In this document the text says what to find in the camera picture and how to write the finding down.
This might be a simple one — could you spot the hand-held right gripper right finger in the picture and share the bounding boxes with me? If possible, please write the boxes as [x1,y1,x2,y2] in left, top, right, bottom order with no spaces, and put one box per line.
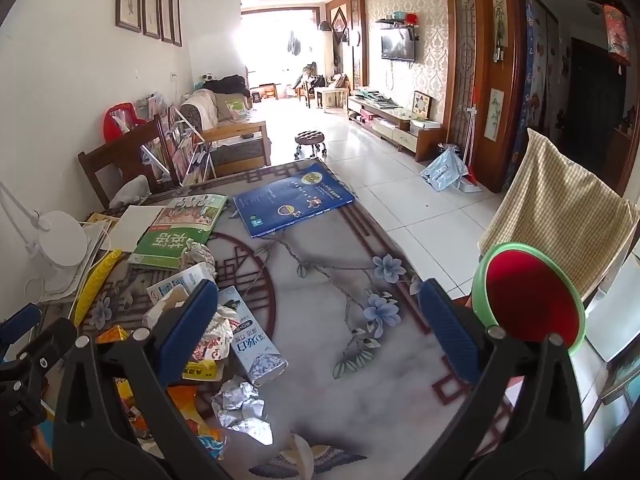
[400,279,587,480]

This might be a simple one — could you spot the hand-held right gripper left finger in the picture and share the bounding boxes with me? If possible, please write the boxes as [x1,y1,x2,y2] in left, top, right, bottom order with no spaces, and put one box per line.
[52,279,236,480]

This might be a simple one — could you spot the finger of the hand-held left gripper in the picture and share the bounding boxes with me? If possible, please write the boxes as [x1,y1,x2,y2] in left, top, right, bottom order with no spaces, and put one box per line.
[0,317,77,397]
[0,304,43,342]

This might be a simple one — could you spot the white paper bag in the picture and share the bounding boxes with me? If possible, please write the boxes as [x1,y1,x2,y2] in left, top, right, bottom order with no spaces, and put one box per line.
[192,305,238,363]

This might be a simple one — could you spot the red bin with green rim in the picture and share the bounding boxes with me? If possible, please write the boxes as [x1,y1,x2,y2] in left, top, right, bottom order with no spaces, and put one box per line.
[471,242,587,356]

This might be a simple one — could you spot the small white blue carton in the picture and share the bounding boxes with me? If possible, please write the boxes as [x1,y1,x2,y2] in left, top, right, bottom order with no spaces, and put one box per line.
[146,262,217,311]

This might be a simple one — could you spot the small yellow box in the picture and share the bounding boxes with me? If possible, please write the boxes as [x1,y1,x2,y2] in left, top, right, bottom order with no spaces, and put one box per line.
[182,357,226,382]

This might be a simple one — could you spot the small orange box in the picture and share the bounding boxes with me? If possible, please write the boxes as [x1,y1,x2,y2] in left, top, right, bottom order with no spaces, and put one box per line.
[96,325,133,346]

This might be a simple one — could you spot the crumpled grey paper ball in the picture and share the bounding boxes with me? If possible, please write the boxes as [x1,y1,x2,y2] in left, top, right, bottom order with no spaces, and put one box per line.
[177,240,217,273]

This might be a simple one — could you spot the tall blue white carton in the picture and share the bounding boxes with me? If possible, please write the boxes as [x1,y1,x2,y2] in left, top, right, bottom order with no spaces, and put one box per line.
[217,286,290,387]

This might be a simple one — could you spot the orange snack packet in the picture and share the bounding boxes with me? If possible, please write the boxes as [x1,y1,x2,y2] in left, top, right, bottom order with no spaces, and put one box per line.
[115,380,226,461]

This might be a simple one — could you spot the white desk lamp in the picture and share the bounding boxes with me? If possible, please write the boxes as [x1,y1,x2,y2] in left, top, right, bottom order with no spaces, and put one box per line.
[0,180,88,296]

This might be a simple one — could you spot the yellow plastic strip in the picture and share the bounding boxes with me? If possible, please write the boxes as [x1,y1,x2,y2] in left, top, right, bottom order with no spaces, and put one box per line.
[74,248,123,326]

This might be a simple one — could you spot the green book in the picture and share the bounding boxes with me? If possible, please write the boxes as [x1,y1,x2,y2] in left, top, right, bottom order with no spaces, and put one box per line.
[127,193,228,271]

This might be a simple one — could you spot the crumpled silver foil wrapper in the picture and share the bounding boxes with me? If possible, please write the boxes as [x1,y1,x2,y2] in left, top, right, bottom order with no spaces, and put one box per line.
[211,377,275,446]

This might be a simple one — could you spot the white board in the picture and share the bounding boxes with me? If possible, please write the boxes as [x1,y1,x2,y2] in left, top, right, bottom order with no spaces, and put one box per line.
[107,205,166,253]

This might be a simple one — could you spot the white plastic bag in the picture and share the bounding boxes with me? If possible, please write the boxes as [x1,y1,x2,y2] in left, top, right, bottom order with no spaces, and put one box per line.
[109,177,151,210]

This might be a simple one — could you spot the blue plastic bag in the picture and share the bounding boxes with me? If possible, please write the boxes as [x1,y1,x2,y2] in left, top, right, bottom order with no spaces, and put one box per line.
[420,145,471,193]

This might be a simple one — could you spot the blue book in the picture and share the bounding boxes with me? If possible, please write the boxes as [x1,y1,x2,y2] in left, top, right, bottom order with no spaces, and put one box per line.
[232,161,358,238]

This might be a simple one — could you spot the yellow checked cloth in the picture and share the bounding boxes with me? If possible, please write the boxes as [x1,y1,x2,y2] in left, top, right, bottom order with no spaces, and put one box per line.
[477,129,640,301]

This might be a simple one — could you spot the red white mop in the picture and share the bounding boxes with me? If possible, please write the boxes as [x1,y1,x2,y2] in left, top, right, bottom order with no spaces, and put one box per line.
[457,87,483,193]

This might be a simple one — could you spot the magazine rack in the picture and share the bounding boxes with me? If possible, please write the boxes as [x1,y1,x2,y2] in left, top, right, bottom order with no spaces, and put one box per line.
[137,92,218,188]

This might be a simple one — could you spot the dark wooden chair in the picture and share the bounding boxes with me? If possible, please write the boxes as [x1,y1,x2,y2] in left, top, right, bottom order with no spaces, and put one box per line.
[77,115,176,211]

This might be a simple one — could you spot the wooden sofa with cushions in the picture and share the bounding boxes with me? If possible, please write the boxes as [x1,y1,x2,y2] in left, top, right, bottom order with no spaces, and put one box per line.
[180,87,273,176]

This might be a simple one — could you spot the television cabinet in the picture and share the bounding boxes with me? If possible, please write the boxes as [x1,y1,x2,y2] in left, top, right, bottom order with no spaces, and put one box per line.
[347,95,448,161]

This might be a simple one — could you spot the red plastic bag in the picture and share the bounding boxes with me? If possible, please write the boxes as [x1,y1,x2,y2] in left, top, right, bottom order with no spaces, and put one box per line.
[103,102,151,143]

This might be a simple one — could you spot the round tufted stool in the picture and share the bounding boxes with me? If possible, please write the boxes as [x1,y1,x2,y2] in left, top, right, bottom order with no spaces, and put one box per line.
[294,130,328,160]

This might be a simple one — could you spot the black jacket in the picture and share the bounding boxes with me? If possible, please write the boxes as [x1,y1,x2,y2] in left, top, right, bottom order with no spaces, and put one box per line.
[202,74,248,96]

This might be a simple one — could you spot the cartoon print door curtain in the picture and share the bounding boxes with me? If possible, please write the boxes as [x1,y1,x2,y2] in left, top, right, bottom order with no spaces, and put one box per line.
[505,0,561,181]

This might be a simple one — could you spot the small wooden table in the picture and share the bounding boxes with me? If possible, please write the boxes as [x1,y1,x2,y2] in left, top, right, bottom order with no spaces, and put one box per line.
[320,87,351,112]

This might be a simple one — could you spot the red hanging decoration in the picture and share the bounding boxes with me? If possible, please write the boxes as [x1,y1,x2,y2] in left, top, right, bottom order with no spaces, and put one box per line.
[602,5,632,67]

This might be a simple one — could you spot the bamboo wall scroll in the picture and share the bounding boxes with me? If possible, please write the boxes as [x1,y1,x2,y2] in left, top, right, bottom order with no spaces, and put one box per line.
[484,87,505,142]

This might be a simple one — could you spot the wall television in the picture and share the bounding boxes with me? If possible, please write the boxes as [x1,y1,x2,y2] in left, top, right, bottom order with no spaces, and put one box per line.
[381,27,417,63]

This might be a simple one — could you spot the wall shelf with boxes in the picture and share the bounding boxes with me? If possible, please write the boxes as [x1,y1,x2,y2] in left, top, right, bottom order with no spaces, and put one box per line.
[375,10,421,41]

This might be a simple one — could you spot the tall flower wall scroll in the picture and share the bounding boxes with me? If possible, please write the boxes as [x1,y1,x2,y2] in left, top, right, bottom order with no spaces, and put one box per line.
[491,0,508,63]

